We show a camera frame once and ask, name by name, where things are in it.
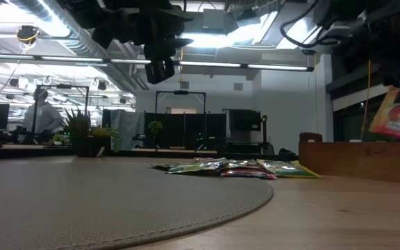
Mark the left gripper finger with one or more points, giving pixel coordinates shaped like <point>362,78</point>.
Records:
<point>172,44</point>
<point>160,53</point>

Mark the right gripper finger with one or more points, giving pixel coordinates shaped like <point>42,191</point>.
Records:
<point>394,80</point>

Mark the orange peach tea packet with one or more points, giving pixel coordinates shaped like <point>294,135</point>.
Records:
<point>398,118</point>

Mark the wooden compartment tray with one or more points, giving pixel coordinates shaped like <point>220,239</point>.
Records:
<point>359,159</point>

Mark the green yellow tea packet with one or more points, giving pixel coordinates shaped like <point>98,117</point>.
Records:
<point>290,170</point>
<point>196,166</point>

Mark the dark green tea packet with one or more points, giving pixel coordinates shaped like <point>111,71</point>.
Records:
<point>243,163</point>

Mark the long led light bar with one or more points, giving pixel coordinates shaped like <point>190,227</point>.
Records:
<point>210,64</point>

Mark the grey ceiling box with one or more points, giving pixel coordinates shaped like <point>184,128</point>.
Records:
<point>214,19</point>

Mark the grey cloth cover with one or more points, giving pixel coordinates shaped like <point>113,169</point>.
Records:
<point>127,125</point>

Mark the black screen box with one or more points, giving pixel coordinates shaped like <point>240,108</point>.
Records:
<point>245,119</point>

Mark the small potted green plant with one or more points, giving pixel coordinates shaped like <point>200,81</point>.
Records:
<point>85,146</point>

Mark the person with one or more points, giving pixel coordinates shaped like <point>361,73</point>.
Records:
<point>45,118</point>

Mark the small plant white pot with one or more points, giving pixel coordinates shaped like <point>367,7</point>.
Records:
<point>57,138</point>

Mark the round grey table mat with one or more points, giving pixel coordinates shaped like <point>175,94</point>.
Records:
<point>82,208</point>

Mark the black metal gantry frame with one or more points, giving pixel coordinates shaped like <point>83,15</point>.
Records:
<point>61,86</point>
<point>181,92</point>

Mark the silver ventilation duct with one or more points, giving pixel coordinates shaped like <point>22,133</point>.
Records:
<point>116,74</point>

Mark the black aluminium table frame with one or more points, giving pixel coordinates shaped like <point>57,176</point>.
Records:
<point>30,153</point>

